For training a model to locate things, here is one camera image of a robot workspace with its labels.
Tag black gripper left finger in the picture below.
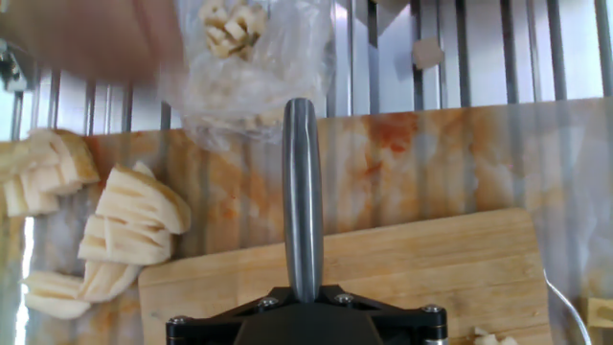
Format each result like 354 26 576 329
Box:
165 285 307 345

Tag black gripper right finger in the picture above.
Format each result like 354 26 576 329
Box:
306 284 449 345

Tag steel cleaver knife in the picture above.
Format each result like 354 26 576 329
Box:
281 97 326 305

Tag plastic bag of lotus pieces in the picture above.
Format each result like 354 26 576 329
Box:
157 0 337 152

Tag thin cut lotus slices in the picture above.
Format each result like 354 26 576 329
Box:
471 325 521 345

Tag flat lotus root slice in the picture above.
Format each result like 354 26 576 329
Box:
20 270 93 321

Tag person's bare hand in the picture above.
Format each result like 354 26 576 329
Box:
0 0 187 87

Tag bamboo cutting board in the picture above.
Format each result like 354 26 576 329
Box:
137 206 555 345

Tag metal bowl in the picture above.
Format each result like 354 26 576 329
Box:
543 267 595 345

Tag marble pattern plastic sheet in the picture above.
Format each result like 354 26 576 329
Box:
0 95 613 345

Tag wooden peg rack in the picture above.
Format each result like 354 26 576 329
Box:
580 295 613 345

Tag tiny wooden piece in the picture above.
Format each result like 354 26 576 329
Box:
412 36 447 71

